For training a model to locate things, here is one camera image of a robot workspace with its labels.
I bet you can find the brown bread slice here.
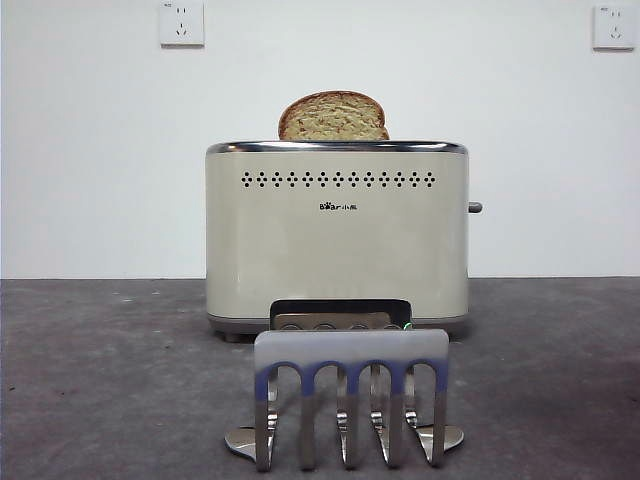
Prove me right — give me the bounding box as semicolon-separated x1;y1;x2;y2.
277;91;391;141

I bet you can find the cream steel toaster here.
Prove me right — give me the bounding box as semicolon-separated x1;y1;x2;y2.
204;140;470;343

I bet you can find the polished steel toast rack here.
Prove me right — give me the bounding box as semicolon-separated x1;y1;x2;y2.
223;328;465;474

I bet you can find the white wall socket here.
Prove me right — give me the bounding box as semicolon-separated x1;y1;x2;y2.
159;0;205;49
592;4;636;51

